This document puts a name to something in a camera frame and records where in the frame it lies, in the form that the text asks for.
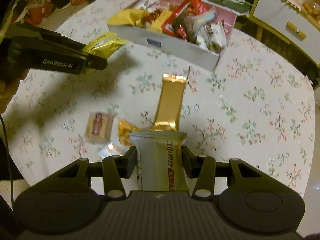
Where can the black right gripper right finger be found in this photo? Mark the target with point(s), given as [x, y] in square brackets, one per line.
[203, 168]

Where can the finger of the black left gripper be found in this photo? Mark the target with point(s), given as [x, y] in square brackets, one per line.
[96, 62]

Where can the red packet with white label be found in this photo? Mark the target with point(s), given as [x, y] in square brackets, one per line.
[175, 25]

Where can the yellow snack packet in box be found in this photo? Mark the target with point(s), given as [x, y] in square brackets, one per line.
[132, 17]

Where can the floral tablecloth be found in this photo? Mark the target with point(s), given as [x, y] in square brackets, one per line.
[254, 105]

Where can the silver white snack bar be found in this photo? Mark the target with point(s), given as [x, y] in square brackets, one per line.
[159, 161]

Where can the person left hand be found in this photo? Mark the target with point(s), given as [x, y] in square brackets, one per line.
[11, 76]

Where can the white long bread packet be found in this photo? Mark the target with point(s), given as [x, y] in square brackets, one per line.
[200, 20]

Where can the white nut packet in box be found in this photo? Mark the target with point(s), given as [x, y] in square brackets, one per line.
[211, 37]

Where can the gold long snack bar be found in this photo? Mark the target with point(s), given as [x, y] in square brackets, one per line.
[167, 116]

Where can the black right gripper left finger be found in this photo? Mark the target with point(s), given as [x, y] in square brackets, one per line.
[115, 168]

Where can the white drawer cabinet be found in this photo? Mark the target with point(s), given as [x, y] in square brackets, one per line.
[288, 20]

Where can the pink cardboard snack box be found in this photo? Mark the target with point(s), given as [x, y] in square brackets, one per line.
[152, 35]

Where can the yellow-green snack packet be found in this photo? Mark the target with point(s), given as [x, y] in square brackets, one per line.
[105, 45]

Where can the orange clear snack packet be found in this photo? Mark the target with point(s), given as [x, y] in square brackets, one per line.
[124, 130]

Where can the pink clear snack packet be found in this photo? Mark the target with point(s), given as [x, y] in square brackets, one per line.
[99, 127]

